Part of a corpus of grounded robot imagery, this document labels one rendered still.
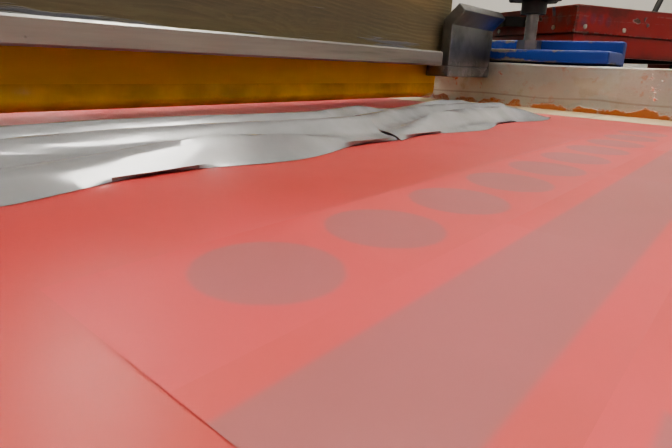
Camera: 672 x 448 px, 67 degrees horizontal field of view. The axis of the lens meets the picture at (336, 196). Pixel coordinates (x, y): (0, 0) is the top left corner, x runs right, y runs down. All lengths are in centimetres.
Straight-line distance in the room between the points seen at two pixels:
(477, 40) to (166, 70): 27
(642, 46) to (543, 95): 76
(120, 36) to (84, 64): 3
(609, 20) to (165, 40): 98
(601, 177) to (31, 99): 20
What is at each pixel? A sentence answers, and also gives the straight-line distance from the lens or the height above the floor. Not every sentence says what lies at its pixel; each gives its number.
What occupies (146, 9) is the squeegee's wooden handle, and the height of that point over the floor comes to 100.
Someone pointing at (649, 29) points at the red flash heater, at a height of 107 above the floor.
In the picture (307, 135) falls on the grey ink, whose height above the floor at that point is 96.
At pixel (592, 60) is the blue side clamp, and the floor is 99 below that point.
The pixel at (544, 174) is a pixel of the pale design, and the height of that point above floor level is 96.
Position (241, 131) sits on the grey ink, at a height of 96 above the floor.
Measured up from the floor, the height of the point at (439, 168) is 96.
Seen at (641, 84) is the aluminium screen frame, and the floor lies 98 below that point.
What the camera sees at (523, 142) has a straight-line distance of 23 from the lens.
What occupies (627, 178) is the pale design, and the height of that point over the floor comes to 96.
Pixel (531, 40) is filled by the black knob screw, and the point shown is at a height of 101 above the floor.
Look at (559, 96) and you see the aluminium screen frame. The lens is 45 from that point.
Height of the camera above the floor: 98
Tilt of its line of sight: 15 degrees down
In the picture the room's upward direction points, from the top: 3 degrees clockwise
